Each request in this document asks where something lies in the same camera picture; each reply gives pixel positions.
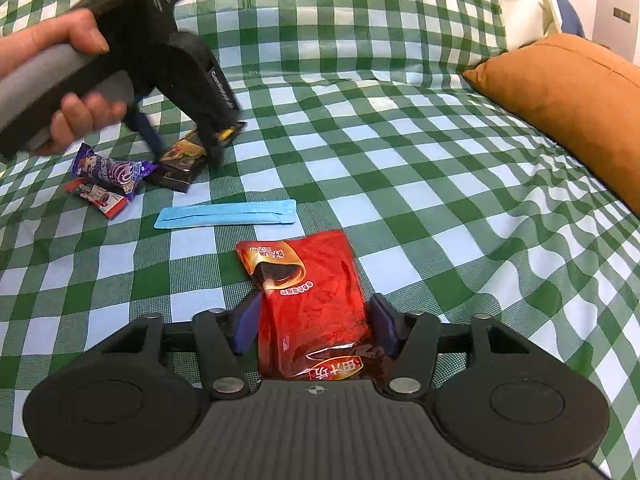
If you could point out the red and white snack packet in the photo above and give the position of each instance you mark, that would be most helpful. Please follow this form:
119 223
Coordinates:
100 199

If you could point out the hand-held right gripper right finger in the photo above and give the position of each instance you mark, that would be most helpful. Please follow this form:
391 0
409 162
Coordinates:
382 325

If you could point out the person's left hand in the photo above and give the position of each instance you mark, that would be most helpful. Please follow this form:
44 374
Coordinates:
50 40

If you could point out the light blue stick packet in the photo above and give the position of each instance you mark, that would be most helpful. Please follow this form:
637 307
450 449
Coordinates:
225 213

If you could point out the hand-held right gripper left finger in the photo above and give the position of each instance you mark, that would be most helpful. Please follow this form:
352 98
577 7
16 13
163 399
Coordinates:
247 325

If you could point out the orange cushion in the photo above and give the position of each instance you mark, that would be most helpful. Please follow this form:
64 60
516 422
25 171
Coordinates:
565 90

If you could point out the purple swirl snack packet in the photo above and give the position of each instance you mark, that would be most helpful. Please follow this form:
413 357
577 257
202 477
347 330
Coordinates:
115 172

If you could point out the red foil pouch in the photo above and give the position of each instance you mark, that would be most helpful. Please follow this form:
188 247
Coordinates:
315 300

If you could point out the white pillow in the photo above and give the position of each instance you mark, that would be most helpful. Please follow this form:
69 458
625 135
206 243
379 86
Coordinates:
540 0

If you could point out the green checked sofa cover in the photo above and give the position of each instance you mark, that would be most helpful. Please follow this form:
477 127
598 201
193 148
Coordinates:
400 160

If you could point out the dark brown chocolate packet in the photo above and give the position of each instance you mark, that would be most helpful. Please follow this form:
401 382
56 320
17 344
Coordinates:
177 167

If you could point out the dark blue object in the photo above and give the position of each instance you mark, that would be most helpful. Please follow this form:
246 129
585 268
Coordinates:
572 15

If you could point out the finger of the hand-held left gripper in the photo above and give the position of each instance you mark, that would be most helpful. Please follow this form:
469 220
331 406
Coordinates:
147 132
220 100

